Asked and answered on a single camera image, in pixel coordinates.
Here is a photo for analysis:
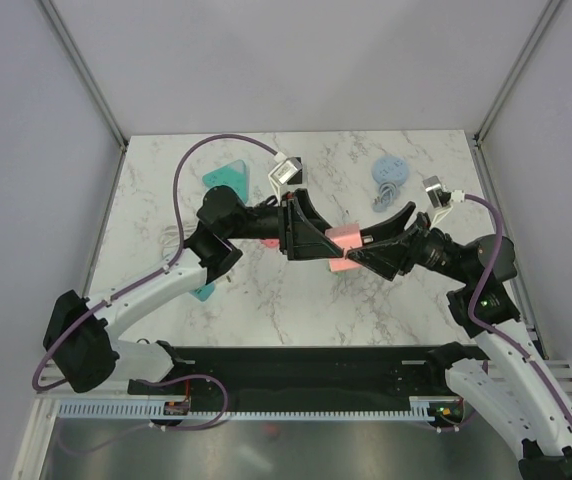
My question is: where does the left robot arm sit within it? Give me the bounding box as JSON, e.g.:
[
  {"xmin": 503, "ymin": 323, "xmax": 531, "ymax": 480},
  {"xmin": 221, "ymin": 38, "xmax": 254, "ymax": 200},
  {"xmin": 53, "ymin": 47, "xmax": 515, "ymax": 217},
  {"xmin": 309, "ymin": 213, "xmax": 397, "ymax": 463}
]
[{"xmin": 43, "ymin": 186, "xmax": 344, "ymax": 393}]

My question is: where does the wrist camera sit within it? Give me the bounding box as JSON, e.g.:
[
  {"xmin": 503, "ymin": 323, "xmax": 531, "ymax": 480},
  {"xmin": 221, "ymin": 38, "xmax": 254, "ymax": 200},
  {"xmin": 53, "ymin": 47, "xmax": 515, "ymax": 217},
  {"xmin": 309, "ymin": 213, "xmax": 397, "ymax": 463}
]
[
  {"xmin": 268, "ymin": 152, "xmax": 303, "ymax": 199},
  {"xmin": 423, "ymin": 176, "xmax": 465, "ymax": 227}
]

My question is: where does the black cube socket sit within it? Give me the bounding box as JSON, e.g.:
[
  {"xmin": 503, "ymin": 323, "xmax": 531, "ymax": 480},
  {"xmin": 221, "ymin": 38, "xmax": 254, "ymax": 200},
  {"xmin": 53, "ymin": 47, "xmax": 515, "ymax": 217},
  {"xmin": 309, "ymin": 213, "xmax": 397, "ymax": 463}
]
[{"xmin": 288, "ymin": 167, "xmax": 304, "ymax": 185}]

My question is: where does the teal rectangular power strip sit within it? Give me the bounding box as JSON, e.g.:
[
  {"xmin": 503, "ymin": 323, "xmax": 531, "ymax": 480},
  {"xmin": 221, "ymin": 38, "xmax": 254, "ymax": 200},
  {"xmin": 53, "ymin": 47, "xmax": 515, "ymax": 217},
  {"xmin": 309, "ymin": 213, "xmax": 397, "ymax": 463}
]
[{"xmin": 190, "ymin": 283, "xmax": 216, "ymax": 302}]

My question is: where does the white slotted cable duct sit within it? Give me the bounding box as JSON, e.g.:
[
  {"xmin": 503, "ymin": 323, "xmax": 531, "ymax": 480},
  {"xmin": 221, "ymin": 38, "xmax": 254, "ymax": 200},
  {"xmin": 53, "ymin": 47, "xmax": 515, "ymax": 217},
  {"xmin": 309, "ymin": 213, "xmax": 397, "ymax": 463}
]
[{"xmin": 57, "ymin": 399, "xmax": 435, "ymax": 422}]

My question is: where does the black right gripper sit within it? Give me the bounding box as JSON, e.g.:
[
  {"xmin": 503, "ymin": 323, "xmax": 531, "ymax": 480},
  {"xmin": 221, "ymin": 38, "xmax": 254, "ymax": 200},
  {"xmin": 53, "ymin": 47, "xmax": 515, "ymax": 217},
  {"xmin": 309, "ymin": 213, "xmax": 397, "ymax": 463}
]
[{"xmin": 346, "ymin": 201, "xmax": 473, "ymax": 284}]

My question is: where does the blue round power strip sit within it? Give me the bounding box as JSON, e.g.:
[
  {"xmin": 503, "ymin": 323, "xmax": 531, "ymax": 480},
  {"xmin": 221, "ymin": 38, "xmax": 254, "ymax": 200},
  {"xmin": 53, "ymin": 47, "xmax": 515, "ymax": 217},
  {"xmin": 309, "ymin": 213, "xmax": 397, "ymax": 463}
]
[{"xmin": 371, "ymin": 155, "xmax": 410, "ymax": 213}]

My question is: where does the coral flat square adapter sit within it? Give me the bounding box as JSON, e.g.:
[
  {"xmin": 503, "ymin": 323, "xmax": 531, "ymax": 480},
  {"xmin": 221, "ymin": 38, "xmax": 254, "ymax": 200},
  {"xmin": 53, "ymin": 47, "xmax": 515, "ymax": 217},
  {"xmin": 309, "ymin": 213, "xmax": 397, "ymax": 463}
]
[{"xmin": 260, "ymin": 239, "xmax": 280, "ymax": 249}]

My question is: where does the teal triangular power strip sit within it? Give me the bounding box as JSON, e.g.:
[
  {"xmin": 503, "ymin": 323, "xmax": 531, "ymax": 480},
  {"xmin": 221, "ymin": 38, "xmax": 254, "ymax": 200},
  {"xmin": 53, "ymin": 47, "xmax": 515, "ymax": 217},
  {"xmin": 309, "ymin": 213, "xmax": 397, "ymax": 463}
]
[{"xmin": 202, "ymin": 159, "xmax": 249, "ymax": 203}]

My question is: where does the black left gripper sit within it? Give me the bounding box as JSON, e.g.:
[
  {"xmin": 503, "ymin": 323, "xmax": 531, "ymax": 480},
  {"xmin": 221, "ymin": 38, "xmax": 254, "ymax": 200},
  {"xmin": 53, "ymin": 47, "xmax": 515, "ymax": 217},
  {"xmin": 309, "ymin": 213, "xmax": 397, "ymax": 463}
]
[{"xmin": 226, "ymin": 189, "xmax": 347, "ymax": 263}]

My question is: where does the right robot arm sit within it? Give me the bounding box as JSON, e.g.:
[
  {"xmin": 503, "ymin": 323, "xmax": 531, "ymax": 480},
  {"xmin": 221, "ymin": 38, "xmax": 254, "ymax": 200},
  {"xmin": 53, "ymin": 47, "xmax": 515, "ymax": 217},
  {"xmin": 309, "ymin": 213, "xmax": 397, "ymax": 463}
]
[{"xmin": 346, "ymin": 194, "xmax": 572, "ymax": 479}]

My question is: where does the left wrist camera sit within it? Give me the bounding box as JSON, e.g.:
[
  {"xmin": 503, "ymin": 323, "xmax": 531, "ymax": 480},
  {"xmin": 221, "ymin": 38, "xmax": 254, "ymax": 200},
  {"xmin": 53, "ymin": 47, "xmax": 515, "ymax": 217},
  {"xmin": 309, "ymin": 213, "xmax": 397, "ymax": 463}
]
[{"xmin": 268, "ymin": 152, "xmax": 303, "ymax": 199}]

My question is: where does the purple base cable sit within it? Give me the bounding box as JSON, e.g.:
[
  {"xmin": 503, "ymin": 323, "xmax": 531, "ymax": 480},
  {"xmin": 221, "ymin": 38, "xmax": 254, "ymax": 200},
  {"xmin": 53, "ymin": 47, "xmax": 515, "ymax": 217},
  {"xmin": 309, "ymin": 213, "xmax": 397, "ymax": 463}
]
[{"xmin": 55, "ymin": 374, "xmax": 231, "ymax": 456}]

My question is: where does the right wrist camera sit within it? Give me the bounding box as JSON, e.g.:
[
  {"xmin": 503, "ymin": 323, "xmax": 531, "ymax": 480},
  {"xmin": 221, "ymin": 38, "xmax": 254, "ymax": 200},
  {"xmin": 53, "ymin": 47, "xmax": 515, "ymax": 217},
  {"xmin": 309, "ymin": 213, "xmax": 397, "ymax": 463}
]
[{"xmin": 423, "ymin": 176, "xmax": 465, "ymax": 227}]

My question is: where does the pink cube socket adapter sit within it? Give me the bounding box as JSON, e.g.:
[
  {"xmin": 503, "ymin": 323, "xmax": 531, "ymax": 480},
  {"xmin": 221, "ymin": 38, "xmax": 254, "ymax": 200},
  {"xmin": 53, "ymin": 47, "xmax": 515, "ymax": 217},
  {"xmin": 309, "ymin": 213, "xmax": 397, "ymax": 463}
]
[{"xmin": 325, "ymin": 223, "xmax": 363, "ymax": 273}]

